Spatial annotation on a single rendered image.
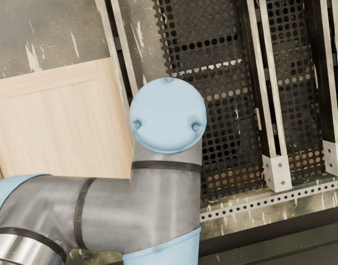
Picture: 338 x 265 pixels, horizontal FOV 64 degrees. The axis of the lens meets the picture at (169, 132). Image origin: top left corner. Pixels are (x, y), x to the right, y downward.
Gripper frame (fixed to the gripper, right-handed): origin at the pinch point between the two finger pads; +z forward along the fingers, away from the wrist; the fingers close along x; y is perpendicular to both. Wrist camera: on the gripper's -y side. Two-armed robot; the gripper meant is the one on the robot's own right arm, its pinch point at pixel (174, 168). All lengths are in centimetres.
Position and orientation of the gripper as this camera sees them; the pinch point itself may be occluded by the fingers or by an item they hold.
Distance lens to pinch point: 59.6
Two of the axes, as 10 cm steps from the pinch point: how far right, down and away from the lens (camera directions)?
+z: 0.3, 2.3, 9.7
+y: -1.5, -9.6, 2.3
